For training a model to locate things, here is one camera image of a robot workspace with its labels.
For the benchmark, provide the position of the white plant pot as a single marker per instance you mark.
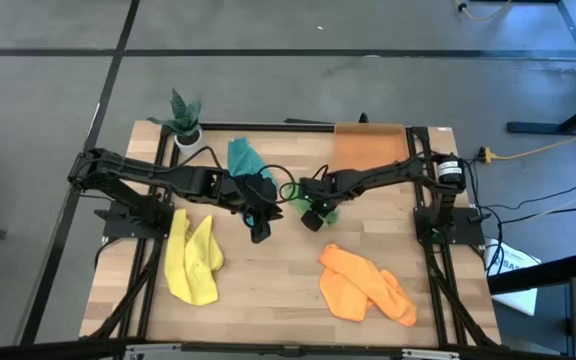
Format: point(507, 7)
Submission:
point(188, 146)

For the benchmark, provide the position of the green microfiber towel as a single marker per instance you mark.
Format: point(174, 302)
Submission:
point(330, 218)

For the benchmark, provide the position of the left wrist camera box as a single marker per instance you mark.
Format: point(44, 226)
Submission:
point(261, 232)

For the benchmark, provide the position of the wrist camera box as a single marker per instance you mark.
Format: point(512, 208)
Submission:
point(261, 232)
point(313, 221)

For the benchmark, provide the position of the green artificial plant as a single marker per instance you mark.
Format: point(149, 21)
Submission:
point(183, 115)

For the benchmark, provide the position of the orange basket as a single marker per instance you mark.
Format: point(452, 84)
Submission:
point(370, 145)

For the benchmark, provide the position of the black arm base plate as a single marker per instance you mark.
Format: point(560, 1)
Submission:
point(118, 227)
point(463, 232)

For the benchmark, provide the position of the orange microfiber towel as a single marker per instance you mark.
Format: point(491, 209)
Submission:
point(358, 280)

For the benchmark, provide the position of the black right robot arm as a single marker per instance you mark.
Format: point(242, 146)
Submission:
point(383, 172)

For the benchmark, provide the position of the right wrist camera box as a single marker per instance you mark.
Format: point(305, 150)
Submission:
point(313, 221)

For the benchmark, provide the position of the yellow microfiber towel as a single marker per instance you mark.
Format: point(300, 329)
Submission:
point(193, 265)

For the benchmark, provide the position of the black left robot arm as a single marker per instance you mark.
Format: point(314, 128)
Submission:
point(133, 170)

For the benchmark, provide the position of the black desk leg frame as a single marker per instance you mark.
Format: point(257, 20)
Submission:
point(528, 128)

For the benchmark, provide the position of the white paper bag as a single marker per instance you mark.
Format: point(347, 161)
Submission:
point(518, 302)

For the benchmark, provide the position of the black bracket knob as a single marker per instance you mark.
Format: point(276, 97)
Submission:
point(363, 118)

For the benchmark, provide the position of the teal microfiber towel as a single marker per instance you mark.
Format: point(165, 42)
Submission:
point(243, 160)

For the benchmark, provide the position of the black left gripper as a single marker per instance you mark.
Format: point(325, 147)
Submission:
point(258, 197)

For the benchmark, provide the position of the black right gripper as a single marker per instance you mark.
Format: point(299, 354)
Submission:
point(320, 192)

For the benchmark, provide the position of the black front crossbar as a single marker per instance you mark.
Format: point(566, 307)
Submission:
point(288, 351)

